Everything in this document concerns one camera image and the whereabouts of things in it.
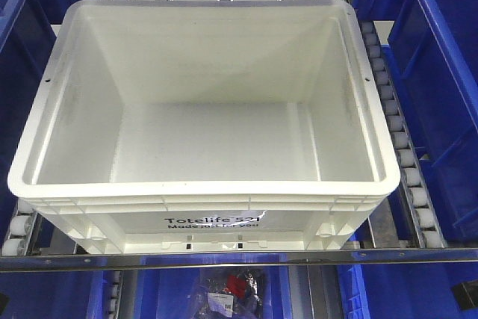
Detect white plastic tote bin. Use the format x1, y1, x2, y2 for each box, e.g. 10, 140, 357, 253
7, 0, 400, 254

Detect blue bin lower middle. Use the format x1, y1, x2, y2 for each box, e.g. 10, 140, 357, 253
131, 265, 293, 318

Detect roller conveyor track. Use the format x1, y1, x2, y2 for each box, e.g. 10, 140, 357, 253
360, 22, 447, 249
1, 199, 37, 256

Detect bagged parts with red item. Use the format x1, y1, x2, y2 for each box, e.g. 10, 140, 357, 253
189, 267, 267, 318

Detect blue bin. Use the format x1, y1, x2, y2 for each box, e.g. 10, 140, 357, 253
131, 265, 293, 318
337, 262, 477, 318
388, 0, 477, 243
1, 270, 120, 318
1, 0, 56, 238

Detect right roller conveyor track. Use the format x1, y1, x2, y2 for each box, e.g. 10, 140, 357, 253
360, 22, 447, 249

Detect blue bin right side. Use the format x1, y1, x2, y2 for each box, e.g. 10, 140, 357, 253
388, 0, 477, 243

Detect left roller conveyor track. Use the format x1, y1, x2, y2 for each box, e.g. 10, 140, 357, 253
1, 199, 37, 256

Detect blue bin lower right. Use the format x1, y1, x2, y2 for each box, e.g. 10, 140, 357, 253
337, 262, 477, 318

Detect blue bin lower left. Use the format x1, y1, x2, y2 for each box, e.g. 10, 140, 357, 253
1, 270, 120, 318

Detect steel front shelf rail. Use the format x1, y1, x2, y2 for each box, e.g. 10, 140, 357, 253
1, 248, 477, 273

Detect blue bin left side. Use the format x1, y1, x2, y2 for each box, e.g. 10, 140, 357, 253
1, 0, 56, 238

